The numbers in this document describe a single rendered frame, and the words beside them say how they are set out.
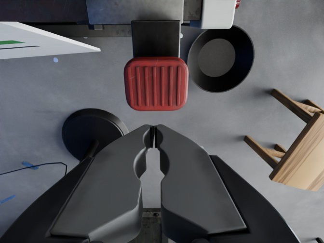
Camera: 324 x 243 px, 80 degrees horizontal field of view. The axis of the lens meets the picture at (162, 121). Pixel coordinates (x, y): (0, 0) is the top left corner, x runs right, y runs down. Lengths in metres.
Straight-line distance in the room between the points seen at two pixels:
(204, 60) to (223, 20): 0.66
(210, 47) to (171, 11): 0.69
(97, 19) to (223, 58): 0.77
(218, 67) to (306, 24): 0.42
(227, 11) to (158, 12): 0.11
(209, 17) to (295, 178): 0.85
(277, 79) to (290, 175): 0.47
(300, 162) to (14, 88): 1.38
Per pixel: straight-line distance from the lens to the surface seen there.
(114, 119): 1.08
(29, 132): 1.34
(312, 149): 1.00
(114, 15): 0.33
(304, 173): 1.06
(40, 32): 0.58
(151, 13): 0.32
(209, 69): 1.02
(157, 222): 1.54
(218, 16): 0.35
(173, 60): 0.21
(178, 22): 0.26
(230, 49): 1.03
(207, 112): 1.09
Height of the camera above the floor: 0.97
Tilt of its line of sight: 63 degrees down
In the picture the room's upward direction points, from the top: 178 degrees clockwise
